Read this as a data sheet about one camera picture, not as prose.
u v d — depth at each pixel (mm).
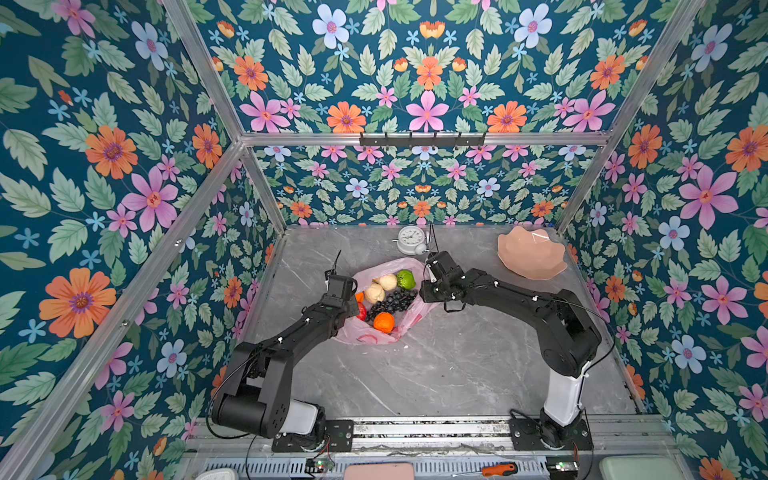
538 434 733
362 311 916
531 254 1103
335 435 738
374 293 949
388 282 980
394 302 932
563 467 704
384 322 885
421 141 930
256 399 426
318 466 704
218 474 665
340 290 705
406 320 884
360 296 956
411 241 1114
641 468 671
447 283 715
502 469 678
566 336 493
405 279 978
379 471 684
